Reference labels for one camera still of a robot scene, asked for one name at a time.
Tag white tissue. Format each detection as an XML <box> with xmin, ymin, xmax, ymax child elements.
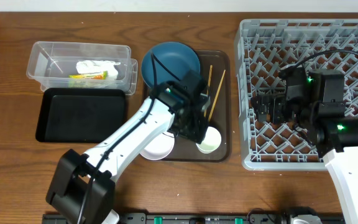
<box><xmin>76</xmin><ymin>60</ymin><xmax>121</xmax><ymax>80</ymax></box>

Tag wooden chopstick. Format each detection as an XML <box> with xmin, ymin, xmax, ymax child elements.
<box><xmin>204</xmin><ymin>65</ymin><xmax>213</xmax><ymax>117</ymax></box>
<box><xmin>208</xmin><ymin>69</ymin><xmax>226</xmax><ymax>122</ymax></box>

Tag yellow snack wrapper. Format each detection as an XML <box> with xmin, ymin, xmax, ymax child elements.
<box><xmin>69</xmin><ymin>71</ymin><xmax>108</xmax><ymax>80</ymax></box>

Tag white cup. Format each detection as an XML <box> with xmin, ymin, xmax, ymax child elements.
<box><xmin>196</xmin><ymin>126</ymin><xmax>222</xmax><ymax>154</ymax></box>

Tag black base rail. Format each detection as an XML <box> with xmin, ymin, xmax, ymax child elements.
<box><xmin>41</xmin><ymin>207</ymin><xmax>344</xmax><ymax>224</ymax></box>

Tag black tray bin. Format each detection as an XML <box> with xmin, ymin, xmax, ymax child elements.
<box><xmin>35</xmin><ymin>88</ymin><xmax>126</xmax><ymax>143</ymax></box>

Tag right wooden chopstick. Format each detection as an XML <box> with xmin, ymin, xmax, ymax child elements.
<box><xmin>208</xmin><ymin>69</ymin><xmax>226</xmax><ymax>122</ymax></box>

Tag grey dishwasher rack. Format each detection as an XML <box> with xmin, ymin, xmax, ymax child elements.
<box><xmin>234</xmin><ymin>19</ymin><xmax>358</xmax><ymax>171</ymax></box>

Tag left wooden chopstick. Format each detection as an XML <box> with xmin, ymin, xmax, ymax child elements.
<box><xmin>204</xmin><ymin>65</ymin><xmax>213</xmax><ymax>117</ymax></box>

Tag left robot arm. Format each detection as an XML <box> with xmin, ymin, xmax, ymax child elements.
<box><xmin>46</xmin><ymin>85</ymin><xmax>210</xmax><ymax>223</ymax></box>

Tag brown serving tray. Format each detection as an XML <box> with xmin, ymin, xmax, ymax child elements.
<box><xmin>140</xmin><ymin>50</ymin><xmax>231</xmax><ymax>162</ymax></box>

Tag dark blue plate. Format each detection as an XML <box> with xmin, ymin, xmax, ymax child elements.
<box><xmin>141</xmin><ymin>42</ymin><xmax>201</xmax><ymax>88</ymax></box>

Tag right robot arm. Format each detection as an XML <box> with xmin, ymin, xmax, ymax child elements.
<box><xmin>250</xmin><ymin>67</ymin><xmax>358</xmax><ymax>223</ymax></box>

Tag clear plastic bin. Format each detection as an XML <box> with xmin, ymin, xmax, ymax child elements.
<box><xmin>26</xmin><ymin>41</ymin><xmax>138</xmax><ymax>95</ymax></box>

